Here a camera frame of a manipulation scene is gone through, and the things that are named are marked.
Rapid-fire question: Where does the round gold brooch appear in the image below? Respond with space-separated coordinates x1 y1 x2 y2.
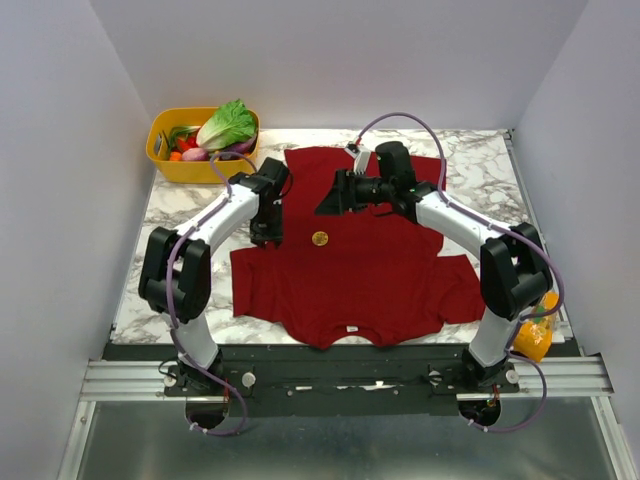
311 231 329 247

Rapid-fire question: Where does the red t-shirt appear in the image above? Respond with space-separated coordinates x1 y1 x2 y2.
230 147 485 349

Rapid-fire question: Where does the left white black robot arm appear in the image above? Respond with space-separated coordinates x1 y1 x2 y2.
138 158 291 395

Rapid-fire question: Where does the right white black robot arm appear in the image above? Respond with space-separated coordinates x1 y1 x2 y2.
315 141 554 392

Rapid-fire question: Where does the pink radish toy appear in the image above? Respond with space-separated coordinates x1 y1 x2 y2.
182 147 210 162

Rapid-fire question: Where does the green lettuce toy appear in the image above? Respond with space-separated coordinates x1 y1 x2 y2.
196 99 257 151

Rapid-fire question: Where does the yellow plastic basket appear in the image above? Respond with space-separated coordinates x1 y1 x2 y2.
146 104 259 184

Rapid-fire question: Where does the red pepper toy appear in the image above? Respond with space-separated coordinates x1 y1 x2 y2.
175 136 198 152

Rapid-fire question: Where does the orange snack bag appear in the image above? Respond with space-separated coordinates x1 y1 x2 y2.
511 313 557 363

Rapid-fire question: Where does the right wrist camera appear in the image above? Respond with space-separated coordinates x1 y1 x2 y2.
345 143 371 175

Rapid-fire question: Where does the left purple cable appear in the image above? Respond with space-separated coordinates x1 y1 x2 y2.
167 151 261 437

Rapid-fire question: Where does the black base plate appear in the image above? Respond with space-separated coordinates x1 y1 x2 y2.
102 342 586 417

